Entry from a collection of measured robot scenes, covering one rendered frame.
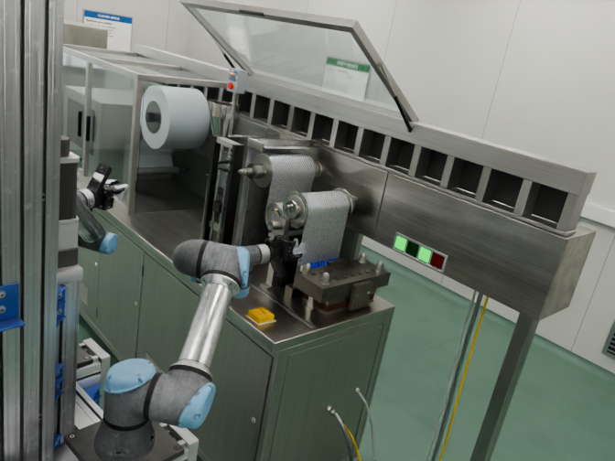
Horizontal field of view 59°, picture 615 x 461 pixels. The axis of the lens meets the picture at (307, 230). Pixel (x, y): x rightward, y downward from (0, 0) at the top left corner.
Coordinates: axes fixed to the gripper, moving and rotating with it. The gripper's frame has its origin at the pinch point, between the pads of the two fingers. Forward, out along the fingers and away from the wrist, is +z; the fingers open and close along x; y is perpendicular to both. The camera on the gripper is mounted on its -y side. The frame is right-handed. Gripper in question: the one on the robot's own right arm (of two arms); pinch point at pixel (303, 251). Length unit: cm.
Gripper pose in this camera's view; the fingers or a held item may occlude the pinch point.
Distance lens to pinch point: 218.9
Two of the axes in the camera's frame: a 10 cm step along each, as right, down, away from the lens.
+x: -6.6, -3.5, 6.6
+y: 1.7, -9.3, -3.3
